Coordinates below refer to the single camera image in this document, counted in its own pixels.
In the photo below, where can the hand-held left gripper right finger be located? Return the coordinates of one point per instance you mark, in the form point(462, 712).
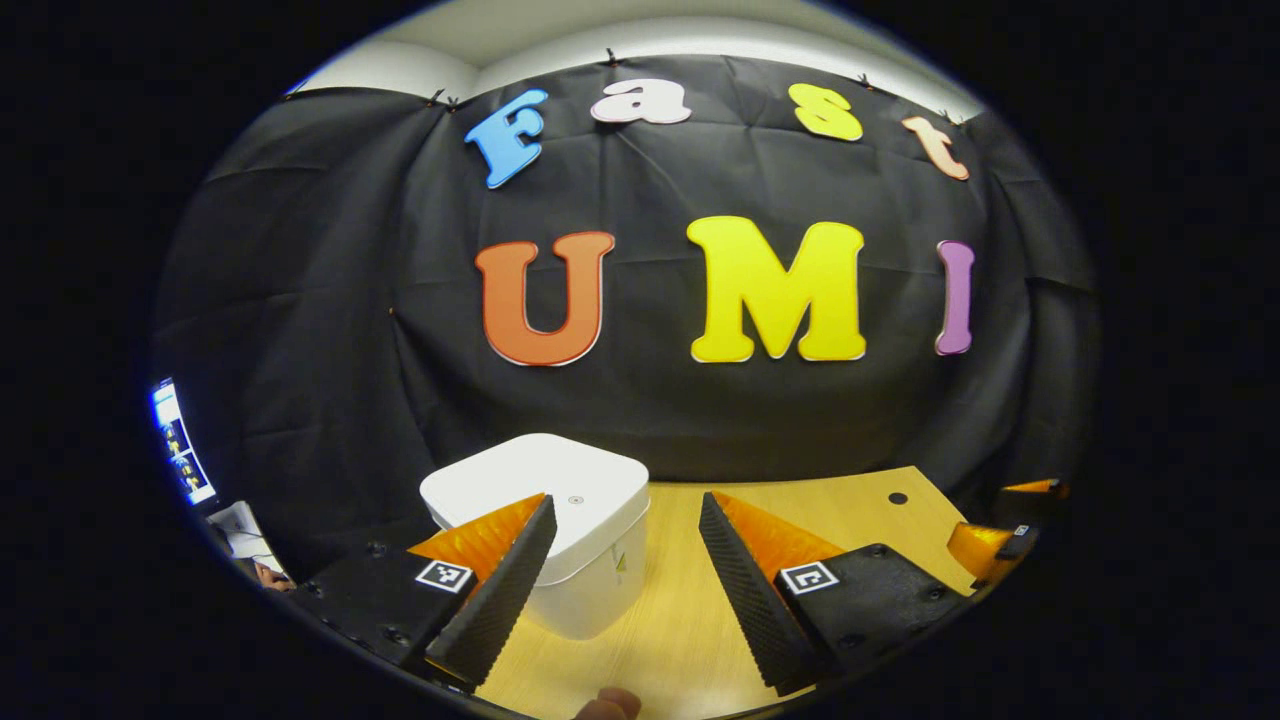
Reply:
point(750, 600)

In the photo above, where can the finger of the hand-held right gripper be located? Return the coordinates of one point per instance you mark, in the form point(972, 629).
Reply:
point(1040, 488)
point(985, 548)

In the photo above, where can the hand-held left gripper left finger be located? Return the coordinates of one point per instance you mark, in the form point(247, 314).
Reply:
point(495, 600)

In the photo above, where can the white desktop garbage bin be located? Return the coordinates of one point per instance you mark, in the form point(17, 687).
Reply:
point(590, 480)

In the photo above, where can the wooden desktop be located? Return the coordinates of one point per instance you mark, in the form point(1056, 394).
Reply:
point(670, 620)

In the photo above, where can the computer monitor screen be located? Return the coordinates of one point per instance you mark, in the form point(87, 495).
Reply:
point(180, 450)

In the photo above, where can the black backdrop cloth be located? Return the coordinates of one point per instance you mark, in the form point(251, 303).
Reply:
point(300, 300)

